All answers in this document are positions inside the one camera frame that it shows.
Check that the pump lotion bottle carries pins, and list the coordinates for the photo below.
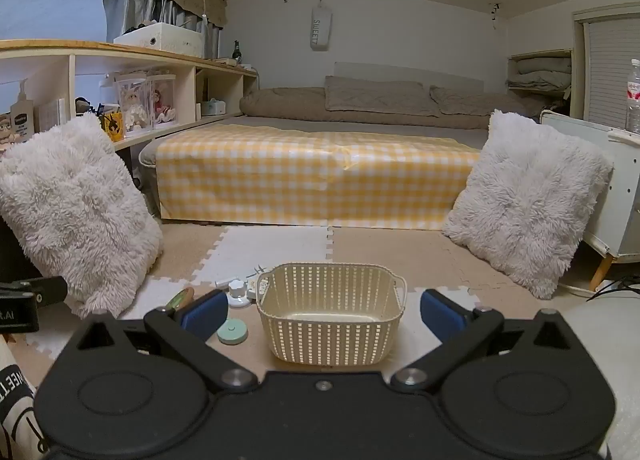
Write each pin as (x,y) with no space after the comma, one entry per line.
(22,118)

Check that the wooden shelf unit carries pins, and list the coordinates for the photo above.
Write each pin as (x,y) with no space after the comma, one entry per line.
(90,53)

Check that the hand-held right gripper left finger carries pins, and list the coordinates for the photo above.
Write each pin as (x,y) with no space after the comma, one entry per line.
(204,314)

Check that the white printed cloth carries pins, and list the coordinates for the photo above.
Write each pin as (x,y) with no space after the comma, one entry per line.
(15,390)

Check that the dark glass bottle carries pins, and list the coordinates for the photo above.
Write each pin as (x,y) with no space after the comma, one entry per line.
(237,53)

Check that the small white plastic piece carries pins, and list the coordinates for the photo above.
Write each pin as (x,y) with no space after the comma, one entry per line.
(224,283)

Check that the white storage box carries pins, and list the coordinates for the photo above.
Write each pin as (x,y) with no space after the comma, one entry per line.
(160,38)

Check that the white slatted blind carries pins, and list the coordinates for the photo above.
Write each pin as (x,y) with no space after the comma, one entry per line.
(612,70)

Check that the brown pillow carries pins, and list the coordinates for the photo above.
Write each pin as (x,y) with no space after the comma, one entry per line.
(470,100)
(380,93)

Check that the brown rolled duvet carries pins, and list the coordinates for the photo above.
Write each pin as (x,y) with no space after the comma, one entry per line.
(285,103)

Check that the white cabinet wooden legs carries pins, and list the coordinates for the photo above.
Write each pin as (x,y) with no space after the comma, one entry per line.
(620,190)

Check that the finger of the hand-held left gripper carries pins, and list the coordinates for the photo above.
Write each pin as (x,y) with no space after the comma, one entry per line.
(47,288)

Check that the mint green round disc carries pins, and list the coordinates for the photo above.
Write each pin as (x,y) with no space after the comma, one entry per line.
(232,332)

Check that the tissue box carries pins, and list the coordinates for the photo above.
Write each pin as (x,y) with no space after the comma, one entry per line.
(214,107)

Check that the yellow cup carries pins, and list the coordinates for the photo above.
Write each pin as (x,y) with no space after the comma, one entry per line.
(113,126)

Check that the clear box red doll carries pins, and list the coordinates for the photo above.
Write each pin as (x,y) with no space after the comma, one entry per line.
(164,103)

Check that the clear box white doll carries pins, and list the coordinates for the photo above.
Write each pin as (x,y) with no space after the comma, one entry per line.
(134,108)

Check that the white hanging pouch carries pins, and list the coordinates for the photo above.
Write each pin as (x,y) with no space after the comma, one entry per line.
(320,28)

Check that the cream plastic woven basket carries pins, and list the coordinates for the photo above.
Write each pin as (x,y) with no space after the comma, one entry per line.
(330,312)

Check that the yellow checkered bed cloth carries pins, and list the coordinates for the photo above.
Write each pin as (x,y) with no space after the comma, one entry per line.
(310,175)

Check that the white suction knob holder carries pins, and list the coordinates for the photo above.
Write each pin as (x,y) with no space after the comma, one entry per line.
(237,292)

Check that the grey curtain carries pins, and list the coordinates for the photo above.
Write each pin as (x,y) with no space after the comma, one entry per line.
(150,8)

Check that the cream tape roll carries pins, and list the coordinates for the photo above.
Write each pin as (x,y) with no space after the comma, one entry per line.
(259,286)

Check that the folded beige blankets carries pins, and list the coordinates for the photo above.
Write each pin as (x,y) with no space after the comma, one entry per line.
(540,74)

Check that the white fluffy pillow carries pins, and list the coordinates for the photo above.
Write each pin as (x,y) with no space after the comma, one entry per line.
(530,205)
(75,215)

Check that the foam puzzle floor mat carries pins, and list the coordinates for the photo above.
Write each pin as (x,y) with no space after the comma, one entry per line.
(280,245)

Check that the clear water bottle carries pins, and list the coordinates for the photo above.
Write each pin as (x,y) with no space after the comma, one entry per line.
(634,100)

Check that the metal tweezers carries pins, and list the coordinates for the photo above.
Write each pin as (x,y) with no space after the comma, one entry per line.
(260,270)

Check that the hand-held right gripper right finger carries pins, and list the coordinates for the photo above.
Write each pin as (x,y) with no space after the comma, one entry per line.
(441,314)

